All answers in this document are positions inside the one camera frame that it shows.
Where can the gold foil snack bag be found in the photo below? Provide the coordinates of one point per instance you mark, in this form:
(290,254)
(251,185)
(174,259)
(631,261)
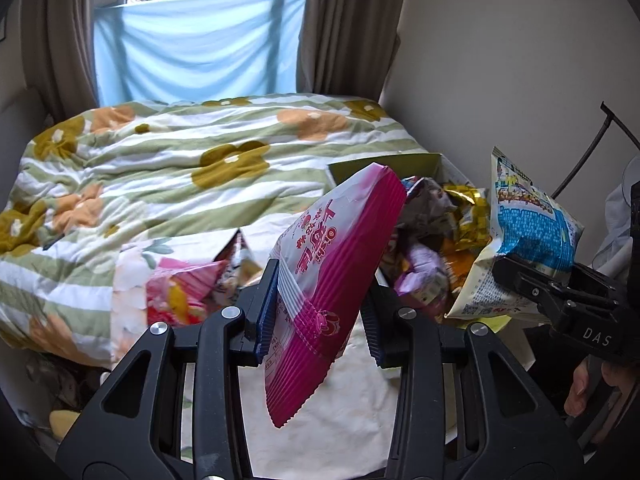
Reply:
(470,217)

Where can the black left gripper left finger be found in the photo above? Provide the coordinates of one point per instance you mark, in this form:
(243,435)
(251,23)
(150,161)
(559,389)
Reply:
(171,408)

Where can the pink white snack bag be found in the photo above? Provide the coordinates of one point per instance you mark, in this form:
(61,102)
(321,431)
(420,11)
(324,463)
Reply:
(293,369)

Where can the brown curtain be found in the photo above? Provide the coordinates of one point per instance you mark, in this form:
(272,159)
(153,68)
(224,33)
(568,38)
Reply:
(346,47)
(58,54)

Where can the purple snack bag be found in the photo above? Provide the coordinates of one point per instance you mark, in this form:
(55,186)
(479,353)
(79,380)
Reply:
(424,280)

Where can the red pink snack bag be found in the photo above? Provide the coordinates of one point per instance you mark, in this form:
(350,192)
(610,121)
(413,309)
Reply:
(179,293)

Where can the light blue window cloth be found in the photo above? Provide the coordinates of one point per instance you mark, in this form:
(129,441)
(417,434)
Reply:
(196,50)

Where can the floral striped quilt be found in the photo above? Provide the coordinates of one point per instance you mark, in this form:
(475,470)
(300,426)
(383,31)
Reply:
(147,173)

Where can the right brown curtain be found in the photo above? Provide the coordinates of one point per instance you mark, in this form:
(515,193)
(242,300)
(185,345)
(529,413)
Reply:
(346,47)

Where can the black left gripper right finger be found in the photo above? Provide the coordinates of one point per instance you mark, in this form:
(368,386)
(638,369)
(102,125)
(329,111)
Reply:
(466,408)

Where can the left brown curtain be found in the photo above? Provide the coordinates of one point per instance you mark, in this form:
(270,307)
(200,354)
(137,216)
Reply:
(58,54)

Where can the green cardboard box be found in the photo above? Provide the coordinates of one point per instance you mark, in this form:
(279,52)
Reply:
(395,169)

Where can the blue white snack bag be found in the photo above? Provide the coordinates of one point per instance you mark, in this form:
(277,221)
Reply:
(527,223)

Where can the floral tablecloth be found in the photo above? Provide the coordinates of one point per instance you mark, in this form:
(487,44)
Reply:
(342,431)

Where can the person right hand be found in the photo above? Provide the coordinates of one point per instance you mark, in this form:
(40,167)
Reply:
(615,376)

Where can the brown chocolate snack bag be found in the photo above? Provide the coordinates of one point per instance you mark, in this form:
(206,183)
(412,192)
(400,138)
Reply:
(240,269)

